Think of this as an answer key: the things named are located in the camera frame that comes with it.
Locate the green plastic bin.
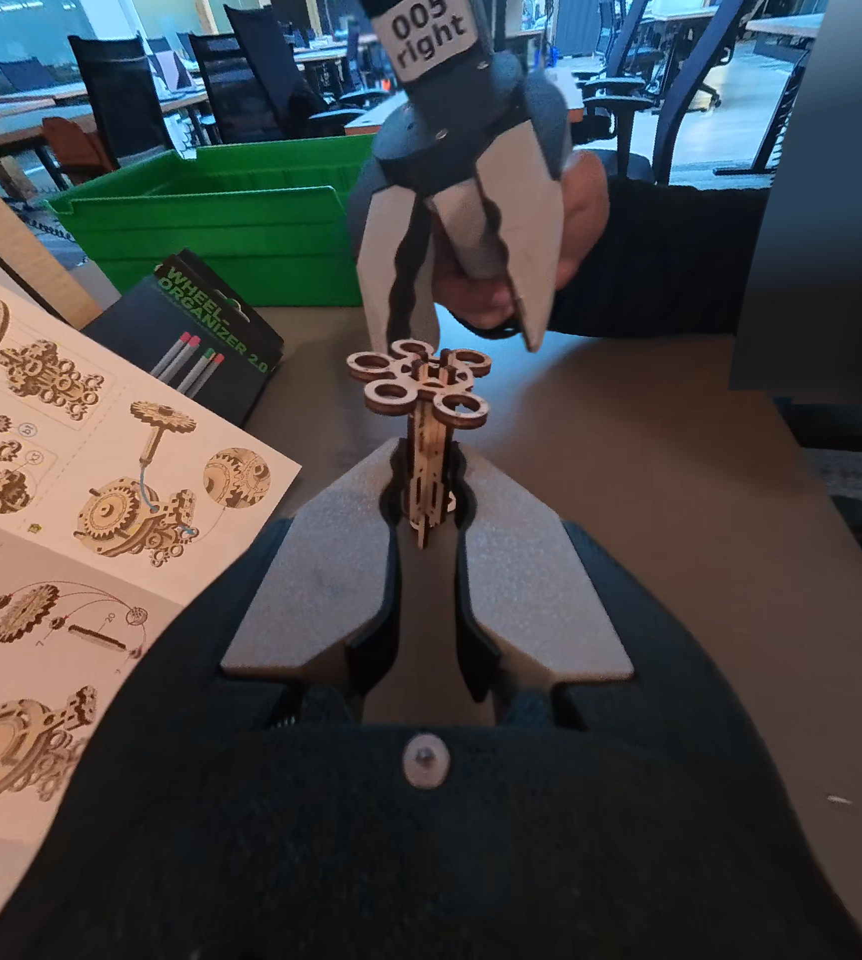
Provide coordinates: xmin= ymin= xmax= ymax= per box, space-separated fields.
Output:
xmin=47 ymin=135 xmax=381 ymax=307

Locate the long wooden desk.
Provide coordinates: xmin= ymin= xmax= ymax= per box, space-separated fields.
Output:
xmin=0 ymin=81 xmax=210 ymax=200

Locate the wooden flower-head model part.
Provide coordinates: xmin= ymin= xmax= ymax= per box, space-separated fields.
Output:
xmin=345 ymin=337 xmax=493 ymax=552

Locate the dark model kit box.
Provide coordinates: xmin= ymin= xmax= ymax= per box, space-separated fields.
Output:
xmin=82 ymin=249 xmax=286 ymax=429

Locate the person's right hand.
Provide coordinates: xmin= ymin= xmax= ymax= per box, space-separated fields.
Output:
xmin=429 ymin=148 xmax=613 ymax=331

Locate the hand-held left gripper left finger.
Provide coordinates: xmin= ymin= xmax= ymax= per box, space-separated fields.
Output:
xmin=221 ymin=436 xmax=403 ymax=697

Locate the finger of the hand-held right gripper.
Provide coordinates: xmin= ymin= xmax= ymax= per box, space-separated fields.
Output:
xmin=474 ymin=118 xmax=561 ymax=355
xmin=354 ymin=183 xmax=443 ymax=355

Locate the assembly instruction sheet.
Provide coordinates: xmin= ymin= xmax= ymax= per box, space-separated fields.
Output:
xmin=0 ymin=255 xmax=303 ymax=960

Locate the blue-framed office chair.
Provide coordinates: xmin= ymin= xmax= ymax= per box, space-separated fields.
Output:
xmin=579 ymin=0 xmax=808 ymax=186

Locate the light wooden board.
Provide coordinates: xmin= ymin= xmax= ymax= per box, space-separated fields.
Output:
xmin=0 ymin=146 xmax=103 ymax=331

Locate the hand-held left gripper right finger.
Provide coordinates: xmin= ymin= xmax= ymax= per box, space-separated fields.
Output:
xmin=455 ymin=442 xmax=636 ymax=704

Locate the black office chair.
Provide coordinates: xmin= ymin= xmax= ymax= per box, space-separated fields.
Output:
xmin=223 ymin=3 xmax=390 ymax=140
xmin=187 ymin=30 xmax=283 ymax=145
xmin=68 ymin=33 xmax=178 ymax=172

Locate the person's right forearm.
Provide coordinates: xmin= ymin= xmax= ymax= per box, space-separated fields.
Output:
xmin=549 ymin=176 xmax=777 ymax=340

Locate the grey chair armrest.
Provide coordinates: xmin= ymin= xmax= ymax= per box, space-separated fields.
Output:
xmin=774 ymin=397 xmax=862 ymax=456

